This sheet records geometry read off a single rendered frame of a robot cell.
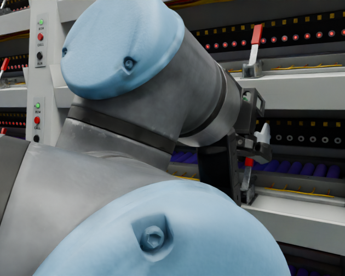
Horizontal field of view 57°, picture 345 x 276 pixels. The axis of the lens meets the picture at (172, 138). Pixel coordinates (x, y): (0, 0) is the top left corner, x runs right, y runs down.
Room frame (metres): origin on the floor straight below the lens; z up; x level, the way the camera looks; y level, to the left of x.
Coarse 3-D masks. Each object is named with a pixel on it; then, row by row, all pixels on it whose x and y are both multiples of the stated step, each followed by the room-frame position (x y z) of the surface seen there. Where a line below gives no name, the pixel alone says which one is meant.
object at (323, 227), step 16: (176, 144) 0.74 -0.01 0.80; (272, 144) 0.63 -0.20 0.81; (288, 192) 0.51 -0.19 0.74; (304, 192) 0.50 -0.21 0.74; (256, 208) 0.47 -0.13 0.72; (272, 208) 0.46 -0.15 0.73; (288, 208) 0.46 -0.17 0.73; (304, 208) 0.46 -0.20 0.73; (320, 208) 0.45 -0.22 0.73; (336, 208) 0.45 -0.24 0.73; (272, 224) 0.46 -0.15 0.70; (288, 224) 0.44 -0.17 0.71; (304, 224) 0.43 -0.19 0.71; (320, 224) 0.42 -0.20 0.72; (336, 224) 0.41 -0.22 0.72; (288, 240) 0.45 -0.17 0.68; (304, 240) 0.44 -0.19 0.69; (320, 240) 0.43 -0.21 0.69; (336, 240) 0.41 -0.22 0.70
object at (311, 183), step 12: (168, 168) 0.62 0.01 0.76; (180, 168) 0.61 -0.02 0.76; (192, 168) 0.59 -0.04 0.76; (240, 180) 0.55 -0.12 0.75; (264, 180) 0.53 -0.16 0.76; (276, 180) 0.52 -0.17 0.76; (288, 180) 0.51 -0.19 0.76; (300, 180) 0.50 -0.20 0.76; (312, 180) 0.49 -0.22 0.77; (324, 180) 0.48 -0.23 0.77; (336, 180) 0.48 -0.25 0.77; (300, 192) 0.48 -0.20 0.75; (312, 192) 0.48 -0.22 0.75; (324, 192) 0.48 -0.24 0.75; (336, 192) 0.47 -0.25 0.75
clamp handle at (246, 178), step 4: (248, 160) 0.50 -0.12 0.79; (252, 160) 0.50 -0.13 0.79; (244, 164) 0.50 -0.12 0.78; (248, 164) 0.50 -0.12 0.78; (252, 164) 0.50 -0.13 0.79; (248, 168) 0.50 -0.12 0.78; (244, 172) 0.50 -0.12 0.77; (248, 172) 0.50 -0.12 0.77; (244, 176) 0.50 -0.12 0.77; (248, 176) 0.50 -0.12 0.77; (244, 180) 0.50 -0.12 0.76; (248, 180) 0.49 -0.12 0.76; (244, 184) 0.49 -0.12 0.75; (248, 184) 0.49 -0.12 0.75
